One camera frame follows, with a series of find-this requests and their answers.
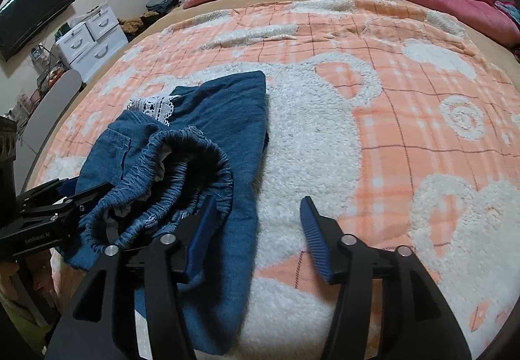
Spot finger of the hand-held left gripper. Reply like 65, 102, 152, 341
16, 178, 78, 206
24, 182, 115, 228

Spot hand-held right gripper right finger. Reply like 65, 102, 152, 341
300, 196, 473, 360

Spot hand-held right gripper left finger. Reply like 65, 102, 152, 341
45, 194, 220, 360

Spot blue denim pants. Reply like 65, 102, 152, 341
57, 71, 269, 354

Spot green clothing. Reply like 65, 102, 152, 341
0, 295, 53, 348

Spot white rounded panel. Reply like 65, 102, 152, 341
22, 69, 84, 149

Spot white drawer cabinet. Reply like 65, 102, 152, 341
55, 4, 128, 82

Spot printed bear blanket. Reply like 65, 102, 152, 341
24, 0, 520, 360

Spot black flat television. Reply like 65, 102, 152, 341
0, 0, 76, 62

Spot brown plush toys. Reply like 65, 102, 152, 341
118, 10, 159, 33

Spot grey folded clothes pile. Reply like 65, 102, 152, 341
145, 0, 182, 14

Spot colourful patterned cloth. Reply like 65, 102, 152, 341
493, 0, 520, 25

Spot cluttered wire rack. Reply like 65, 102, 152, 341
16, 45, 66, 117

